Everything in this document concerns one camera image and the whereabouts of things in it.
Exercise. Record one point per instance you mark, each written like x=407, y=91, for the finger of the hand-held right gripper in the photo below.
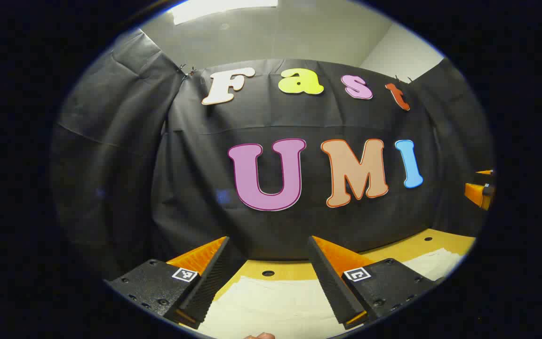
x=477, y=195
x=486, y=172

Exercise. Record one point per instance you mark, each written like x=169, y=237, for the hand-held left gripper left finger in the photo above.
x=210, y=278

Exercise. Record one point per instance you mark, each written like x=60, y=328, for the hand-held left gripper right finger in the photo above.
x=332, y=282

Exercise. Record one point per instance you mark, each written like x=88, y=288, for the white jeans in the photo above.
x=275, y=306

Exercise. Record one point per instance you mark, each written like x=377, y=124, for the black backdrop cloth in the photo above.
x=205, y=165

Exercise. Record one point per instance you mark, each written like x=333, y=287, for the ceiling light panel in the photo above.
x=224, y=9

